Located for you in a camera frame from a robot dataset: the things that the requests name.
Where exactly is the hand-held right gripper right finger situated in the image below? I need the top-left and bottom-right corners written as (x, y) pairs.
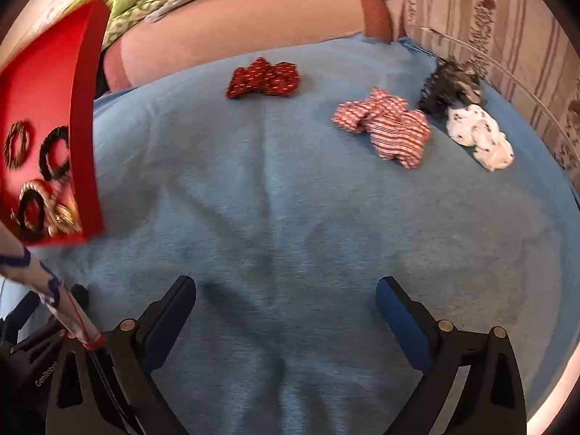
top-left (376, 276), bottom-right (529, 435)

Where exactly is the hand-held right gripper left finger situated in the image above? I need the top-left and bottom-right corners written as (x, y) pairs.
top-left (45, 275), bottom-right (198, 435)

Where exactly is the red jewelry box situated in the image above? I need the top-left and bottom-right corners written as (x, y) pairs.
top-left (0, 0), bottom-right (111, 249)

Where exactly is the white blue printed cloth sleeve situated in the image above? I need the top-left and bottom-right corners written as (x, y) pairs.
top-left (0, 227), bottom-right (106, 349)

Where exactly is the blue blanket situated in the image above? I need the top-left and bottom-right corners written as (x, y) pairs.
top-left (27, 32), bottom-right (576, 435)

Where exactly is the red white checked scrunchie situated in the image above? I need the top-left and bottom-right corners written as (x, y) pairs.
top-left (332, 88), bottom-right (432, 169)

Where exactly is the white printed scrunchie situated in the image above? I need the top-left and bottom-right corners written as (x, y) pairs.
top-left (446, 104), bottom-right (515, 173)

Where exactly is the black white patterned scrunchie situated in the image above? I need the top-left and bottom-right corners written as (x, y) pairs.
top-left (419, 59), bottom-right (485, 117)

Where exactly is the dark red dotted scrunchie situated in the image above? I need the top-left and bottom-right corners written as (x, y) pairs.
top-left (225, 57), bottom-right (302, 99)

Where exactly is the pink pillow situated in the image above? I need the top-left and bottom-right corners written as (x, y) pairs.
top-left (102, 0), bottom-right (396, 100)

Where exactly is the black ribbed cable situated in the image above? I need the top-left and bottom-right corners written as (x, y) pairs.
top-left (89, 343), bottom-right (137, 435)

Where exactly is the gold chain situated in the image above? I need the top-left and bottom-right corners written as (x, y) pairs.
top-left (45, 203), bottom-right (83, 237)

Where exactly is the black hair tie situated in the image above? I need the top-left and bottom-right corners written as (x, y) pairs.
top-left (11, 189), bottom-right (50, 243)

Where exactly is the gold rope bracelet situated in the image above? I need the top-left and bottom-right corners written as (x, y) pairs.
top-left (20, 179), bottom-right (63, 213)

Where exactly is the black rope ring bracelet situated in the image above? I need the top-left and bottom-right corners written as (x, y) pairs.
top-left (38, 127), bottom-right (71, 182)

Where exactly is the gold braided ring bracelet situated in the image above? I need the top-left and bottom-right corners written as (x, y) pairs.
top-left (4, 121), bottom-right (35, 169)

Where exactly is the clear thin cable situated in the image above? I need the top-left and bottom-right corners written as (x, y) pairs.
top-left (420, 27), bottom-right (580, 157)

